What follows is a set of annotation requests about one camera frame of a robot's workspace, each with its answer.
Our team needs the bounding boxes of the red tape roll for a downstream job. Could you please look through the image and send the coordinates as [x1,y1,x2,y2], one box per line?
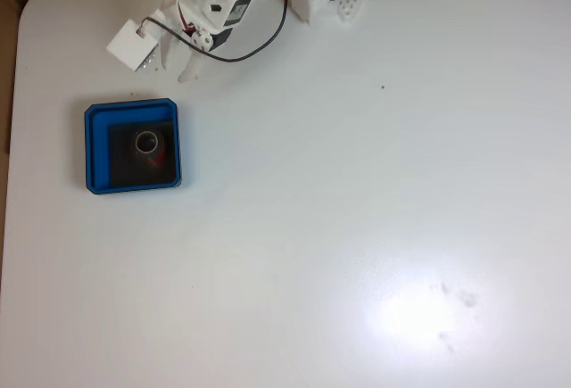
[129,128,170,170]

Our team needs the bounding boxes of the blue square box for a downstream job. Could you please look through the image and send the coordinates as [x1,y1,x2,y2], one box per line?
[83,96,183,195]

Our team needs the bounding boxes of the white camera box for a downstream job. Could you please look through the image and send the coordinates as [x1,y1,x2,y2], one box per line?
[105,19,160,73]

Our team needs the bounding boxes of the black camera cable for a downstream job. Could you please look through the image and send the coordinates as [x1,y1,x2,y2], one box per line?
[141,0,291,64]

